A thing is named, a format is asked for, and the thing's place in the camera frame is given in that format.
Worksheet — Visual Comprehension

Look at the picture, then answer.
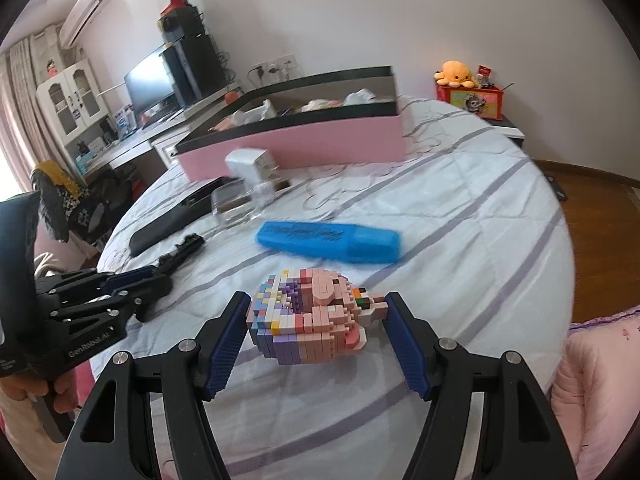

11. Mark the white glass cabinet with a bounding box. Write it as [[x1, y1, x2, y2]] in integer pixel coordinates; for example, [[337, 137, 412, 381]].
[[36, 60, 108, 146]]

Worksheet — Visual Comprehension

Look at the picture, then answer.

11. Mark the pink pillow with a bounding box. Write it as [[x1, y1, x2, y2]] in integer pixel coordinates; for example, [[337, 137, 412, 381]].
[[551, 307, 639, 479]]

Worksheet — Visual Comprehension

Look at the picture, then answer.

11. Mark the red storage crate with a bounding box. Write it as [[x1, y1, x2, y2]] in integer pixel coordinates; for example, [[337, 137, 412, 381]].
[[436, 86, 503, 120]]

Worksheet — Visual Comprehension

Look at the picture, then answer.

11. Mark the white air conditioner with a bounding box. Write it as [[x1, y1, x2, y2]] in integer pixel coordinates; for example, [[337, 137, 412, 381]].
[[58, 0, 111, 50]]

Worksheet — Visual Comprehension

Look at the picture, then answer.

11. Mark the pink purple brick figure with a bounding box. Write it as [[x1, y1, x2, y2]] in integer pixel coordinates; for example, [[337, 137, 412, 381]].
[[246, 268, 388, 365]]

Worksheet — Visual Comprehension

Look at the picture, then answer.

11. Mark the black white nightstand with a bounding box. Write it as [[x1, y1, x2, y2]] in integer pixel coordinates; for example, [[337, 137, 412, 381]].
[[486, 116, 525, 148]]

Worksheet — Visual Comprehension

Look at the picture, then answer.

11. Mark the pink storage box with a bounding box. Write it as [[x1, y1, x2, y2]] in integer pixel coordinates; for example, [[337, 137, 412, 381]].
[[176, 66, 406, 181]]

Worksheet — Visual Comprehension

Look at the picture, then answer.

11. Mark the black hair clip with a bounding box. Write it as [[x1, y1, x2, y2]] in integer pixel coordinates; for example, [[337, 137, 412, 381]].
[[157, 233, 205, 275]]

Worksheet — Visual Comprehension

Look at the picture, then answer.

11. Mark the striped white bed quilt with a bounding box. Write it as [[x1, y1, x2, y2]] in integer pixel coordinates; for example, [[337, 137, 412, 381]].
[[89, 96, 576, 480]]

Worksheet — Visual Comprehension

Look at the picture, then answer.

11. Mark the computer monitor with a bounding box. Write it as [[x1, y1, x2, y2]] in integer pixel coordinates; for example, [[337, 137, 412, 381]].
[[124, 47, 174, 116]]

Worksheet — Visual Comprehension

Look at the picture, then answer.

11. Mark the black remote control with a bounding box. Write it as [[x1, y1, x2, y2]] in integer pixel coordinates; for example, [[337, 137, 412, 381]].
[[129, 177, 236, 258]]

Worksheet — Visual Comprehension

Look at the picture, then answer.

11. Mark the white desk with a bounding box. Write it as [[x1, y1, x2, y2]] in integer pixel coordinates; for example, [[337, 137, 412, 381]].
[[82, 84, 243, 183]]

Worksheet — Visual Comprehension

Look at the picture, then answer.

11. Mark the blue highlighter marker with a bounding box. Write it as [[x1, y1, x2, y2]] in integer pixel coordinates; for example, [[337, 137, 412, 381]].
[[256, 221, 401, 264]]

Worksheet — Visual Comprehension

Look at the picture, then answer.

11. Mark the person left hand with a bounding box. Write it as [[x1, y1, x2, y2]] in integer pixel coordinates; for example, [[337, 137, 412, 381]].
[[1, 370, 78, 414]]

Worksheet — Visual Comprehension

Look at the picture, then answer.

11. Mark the orange octopus plush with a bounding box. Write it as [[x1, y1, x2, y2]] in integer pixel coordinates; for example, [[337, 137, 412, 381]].
[[434, 60, 478, 89]]

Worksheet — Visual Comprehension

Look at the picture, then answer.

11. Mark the white charger cube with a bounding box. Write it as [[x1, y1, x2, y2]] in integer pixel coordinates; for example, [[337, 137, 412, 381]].
[[224, 148, 278, 183]]

